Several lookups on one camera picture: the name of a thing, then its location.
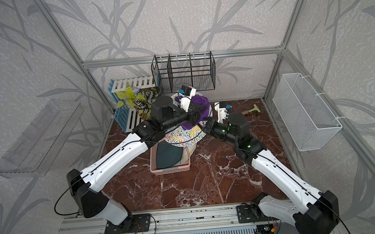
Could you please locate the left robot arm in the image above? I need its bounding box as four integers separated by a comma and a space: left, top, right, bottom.
67, 95, 209, 226

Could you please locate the colourful mosaic round plate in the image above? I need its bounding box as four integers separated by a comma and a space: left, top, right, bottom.
164, 92, 212, 148

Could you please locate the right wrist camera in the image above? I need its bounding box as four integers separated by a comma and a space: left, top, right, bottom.
214, 102, 232, 124

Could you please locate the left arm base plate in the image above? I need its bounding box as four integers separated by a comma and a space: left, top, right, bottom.
104, 213, 151, 234

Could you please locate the clear plastic wall shelf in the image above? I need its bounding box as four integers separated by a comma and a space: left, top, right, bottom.
0, 99, 84, 179

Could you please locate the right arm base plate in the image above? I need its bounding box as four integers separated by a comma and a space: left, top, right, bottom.
236, 203, 266, 223

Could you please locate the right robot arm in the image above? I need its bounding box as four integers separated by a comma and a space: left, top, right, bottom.
202, 113, 340, 234

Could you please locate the potted plant yellow pot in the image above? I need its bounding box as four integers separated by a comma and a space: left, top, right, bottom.
115, 84, 163, 120

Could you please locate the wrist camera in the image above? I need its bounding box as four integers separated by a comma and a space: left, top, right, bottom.
214, 102, 232, 124
176, 85, 196, 113

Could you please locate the black wire wall basket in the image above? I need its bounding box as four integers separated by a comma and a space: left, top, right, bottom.
150, 52, 216, 93

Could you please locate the white wire wall basket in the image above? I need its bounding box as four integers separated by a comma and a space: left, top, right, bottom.
273, 73, 343, 152

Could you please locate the dark teal square plate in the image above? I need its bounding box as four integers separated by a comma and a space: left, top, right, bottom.
156, 141, 183, 169

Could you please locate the pink plastic basket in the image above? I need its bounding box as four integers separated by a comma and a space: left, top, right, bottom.
150, 144, 191, 175

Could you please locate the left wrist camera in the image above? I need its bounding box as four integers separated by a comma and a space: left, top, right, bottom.
176, 85, 196, 113

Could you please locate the purple cloth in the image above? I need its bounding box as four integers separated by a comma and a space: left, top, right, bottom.
181, 95, 211, 130

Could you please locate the blue white slatted crate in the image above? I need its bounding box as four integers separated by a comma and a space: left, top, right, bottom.
108, 76, 156, 133

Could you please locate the aluminium front rail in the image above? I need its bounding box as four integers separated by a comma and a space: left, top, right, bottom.
57, 203, 241, 234

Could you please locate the striped white round plate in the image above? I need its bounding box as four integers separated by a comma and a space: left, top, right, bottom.
173, 144, 197, 167

